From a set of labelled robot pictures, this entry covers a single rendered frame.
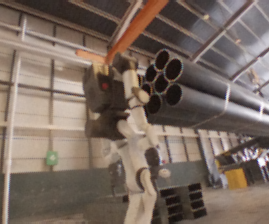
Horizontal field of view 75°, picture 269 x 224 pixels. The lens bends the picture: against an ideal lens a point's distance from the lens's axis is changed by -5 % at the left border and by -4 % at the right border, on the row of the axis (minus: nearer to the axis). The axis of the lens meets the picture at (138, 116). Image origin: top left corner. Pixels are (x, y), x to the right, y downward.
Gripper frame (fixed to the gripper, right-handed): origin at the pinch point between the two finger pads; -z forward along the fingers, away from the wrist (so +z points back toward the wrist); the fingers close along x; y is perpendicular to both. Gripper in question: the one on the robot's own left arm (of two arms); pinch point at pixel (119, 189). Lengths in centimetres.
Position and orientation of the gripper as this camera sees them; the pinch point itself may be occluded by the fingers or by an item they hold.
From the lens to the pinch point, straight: 140.9
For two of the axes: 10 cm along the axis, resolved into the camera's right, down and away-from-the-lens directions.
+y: -5.9, 3.8, 7.2
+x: 7.5, -0.9, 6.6
